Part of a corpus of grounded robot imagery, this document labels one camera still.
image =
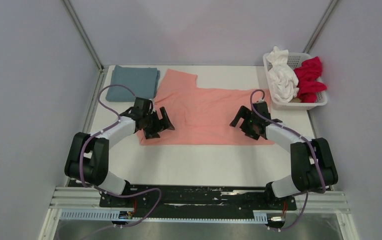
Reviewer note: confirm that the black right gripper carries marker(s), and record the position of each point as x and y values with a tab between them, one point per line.
245	113

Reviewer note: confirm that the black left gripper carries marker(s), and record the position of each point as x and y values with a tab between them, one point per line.
165	123

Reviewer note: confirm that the pink t shirt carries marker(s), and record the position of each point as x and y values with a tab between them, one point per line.
201	116

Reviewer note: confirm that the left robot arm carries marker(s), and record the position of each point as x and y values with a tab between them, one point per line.
88	157

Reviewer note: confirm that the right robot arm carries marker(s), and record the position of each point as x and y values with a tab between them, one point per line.
312	165

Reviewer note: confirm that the folded blue-grey t shirt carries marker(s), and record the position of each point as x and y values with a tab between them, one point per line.
127	83

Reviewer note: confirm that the crumpled white t shirt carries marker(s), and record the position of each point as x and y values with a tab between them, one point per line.
284	81

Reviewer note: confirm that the white plastic basket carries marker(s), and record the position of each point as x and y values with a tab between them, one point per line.
295	60

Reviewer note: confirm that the crumpled red t shirt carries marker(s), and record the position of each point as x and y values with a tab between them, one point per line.
308	74

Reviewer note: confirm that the aluminium front rail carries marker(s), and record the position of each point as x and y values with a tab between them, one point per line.
330	202

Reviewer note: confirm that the left aluminium frame post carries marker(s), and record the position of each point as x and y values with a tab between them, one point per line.
82	33

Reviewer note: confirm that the aluminium frame post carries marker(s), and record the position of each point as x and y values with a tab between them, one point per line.
82	33
321	25

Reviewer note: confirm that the right aluminium frame post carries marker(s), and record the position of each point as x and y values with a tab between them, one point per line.
321	25

